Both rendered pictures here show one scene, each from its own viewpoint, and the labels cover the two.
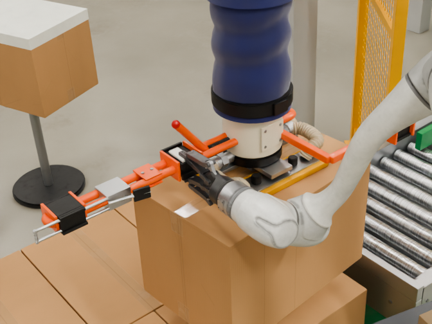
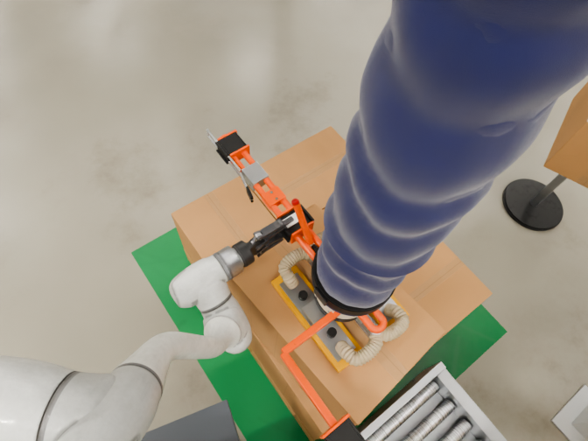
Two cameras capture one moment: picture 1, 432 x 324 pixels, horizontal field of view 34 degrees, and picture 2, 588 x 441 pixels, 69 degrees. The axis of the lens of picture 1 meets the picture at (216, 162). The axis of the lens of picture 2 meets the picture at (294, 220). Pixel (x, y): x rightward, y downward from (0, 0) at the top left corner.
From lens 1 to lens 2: 1.62 m
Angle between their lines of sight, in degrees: 58
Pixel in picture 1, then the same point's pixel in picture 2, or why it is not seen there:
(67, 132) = not seen: outside the picture
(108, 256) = not seen: hidden behind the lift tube
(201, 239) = not seen: hidden behind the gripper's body
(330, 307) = (304, 399)
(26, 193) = (517, 188)
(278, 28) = (339, 262)
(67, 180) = (541, 216)
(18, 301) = (325, 180)
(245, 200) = (204, 262)
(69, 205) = (230, 145)
